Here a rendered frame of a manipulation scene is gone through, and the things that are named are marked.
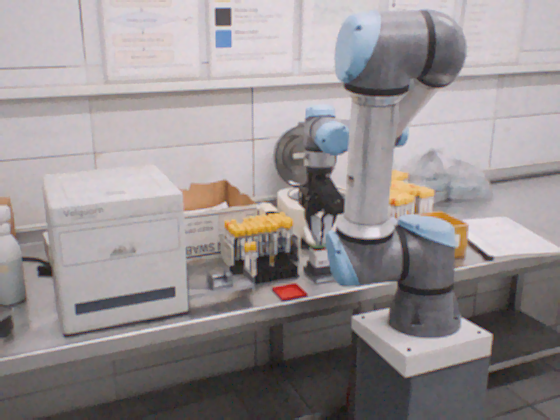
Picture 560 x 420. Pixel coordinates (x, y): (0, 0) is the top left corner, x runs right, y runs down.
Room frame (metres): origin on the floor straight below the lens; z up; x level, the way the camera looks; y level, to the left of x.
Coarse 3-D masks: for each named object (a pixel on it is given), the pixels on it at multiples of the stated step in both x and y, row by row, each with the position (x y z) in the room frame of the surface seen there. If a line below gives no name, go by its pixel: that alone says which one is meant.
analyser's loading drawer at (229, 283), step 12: (216, 276) 1.39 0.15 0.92; (228, 276) 1.37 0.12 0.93; (240, 276) 1.41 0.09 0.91; (252, 276) 1.36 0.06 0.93; (192, 288) 1.34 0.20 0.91; (204, 288) 1.34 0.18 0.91; (216, 288) 1.33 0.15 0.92; (228, 288) 1.34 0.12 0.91; (240, 288) 1.35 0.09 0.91; (252, 288) 1.36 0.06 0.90
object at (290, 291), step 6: (276, 288) 1.41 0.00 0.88; (282, 288) 1.42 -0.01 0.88; (288, 288) 1.42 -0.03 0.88; (294, 288) 1.42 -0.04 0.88; (300, 288) 1.41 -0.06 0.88; (276, 294) 1.39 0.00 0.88; (282, 294) 1.38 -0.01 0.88; (288, 294) 1.38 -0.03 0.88; (294, 294) 1.38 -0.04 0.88; (300, 294) 1.37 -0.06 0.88; (306, 294) 1.37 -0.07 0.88; (282, 300) 1.35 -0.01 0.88
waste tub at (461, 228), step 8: (432, 216) 1.74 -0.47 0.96; (440, 216) 1.74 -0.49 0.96; (448, 216) 1.71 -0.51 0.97; (456, 224) 1.68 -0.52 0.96; (464, 224) 1.63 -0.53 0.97; (456, 232) 1.61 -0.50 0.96; (464, 232) 1.62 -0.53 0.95; (456, 240) 1.61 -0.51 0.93; (464, 240) 1.63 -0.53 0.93; (456, 248) 1.62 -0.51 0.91; (464, 248) 1.63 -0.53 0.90; (456, 256) 1.62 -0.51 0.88; (464, 256) 1.63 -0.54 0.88
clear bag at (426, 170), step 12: (420, 156) 2.21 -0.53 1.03; (432, 156) 2.19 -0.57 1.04; (408, 168) 2.18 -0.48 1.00; (420, 168) 2.16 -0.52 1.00; (432, 168) 2.16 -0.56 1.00; (444, 168) 2.22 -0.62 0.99; (408, 180) 2.15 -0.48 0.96; (420, 180) 2.12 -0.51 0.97; (432, 180) 2.13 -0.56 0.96; (444, 180) 2.18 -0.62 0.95; (444, 192) 2.17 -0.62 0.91
